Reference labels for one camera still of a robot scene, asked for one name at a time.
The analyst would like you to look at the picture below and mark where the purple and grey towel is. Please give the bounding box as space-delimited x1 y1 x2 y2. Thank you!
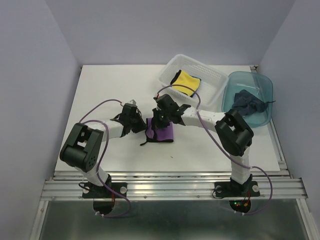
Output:
140 117 174 146

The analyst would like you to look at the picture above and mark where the yellow and grey towel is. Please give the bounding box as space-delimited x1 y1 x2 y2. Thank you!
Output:
170 69 202 97

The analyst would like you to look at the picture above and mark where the blue and grey towel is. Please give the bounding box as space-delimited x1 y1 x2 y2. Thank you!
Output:
184 76 202 97

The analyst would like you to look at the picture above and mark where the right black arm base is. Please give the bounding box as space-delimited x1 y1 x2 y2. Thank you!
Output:
212 178 261 215

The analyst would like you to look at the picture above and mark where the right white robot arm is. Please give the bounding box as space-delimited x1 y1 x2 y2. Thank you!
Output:
151 94 254 198

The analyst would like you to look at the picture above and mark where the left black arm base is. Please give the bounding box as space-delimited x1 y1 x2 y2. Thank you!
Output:
78 182 121 216

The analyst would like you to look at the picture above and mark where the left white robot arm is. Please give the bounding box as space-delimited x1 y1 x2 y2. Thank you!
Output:
59 101 147 197

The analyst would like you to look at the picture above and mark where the white perforated plastic basket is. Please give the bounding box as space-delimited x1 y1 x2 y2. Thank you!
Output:
156 54 229 110

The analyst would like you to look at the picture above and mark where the dark grey towel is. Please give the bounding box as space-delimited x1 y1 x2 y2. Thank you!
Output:
231 89 275 117

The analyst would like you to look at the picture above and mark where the teal translucent plastic bin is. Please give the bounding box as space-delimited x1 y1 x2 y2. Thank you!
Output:
221 71 275 128

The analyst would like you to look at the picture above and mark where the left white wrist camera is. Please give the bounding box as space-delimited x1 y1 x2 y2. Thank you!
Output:
127 99 137 105

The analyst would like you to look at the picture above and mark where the aluminium mounting rail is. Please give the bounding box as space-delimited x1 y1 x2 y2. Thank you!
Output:
40 170 308 201

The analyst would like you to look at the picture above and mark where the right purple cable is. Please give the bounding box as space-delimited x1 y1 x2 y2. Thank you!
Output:
156 84 273 216

